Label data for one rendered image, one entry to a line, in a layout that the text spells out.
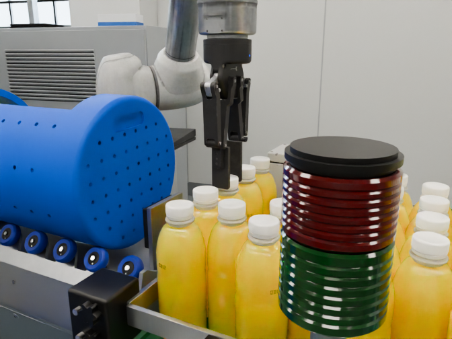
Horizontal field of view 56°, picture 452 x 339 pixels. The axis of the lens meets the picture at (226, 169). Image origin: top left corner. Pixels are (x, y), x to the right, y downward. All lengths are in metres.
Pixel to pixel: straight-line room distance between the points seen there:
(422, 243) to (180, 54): 1.05
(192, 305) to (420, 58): 3.00
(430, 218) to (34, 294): 0.69
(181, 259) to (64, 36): 2.27
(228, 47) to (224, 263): 0.31
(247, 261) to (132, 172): 0.34
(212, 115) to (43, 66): 2.28
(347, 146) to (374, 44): 3.18
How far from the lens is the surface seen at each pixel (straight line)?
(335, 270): 0.23
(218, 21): 0.64
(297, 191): 0.22
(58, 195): 0.73
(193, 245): 0.59
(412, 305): 0.54
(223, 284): 0.61
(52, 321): 0.88
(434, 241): 0.53
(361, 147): 0.24
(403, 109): 3.45
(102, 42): 2.59
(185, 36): 1.37
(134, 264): 0.72
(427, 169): 3.55
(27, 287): 0.91
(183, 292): 0.61
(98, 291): 0.61
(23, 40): 2.95
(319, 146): 0.23
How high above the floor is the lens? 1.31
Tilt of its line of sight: 16 degrees down
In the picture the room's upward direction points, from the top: straight up
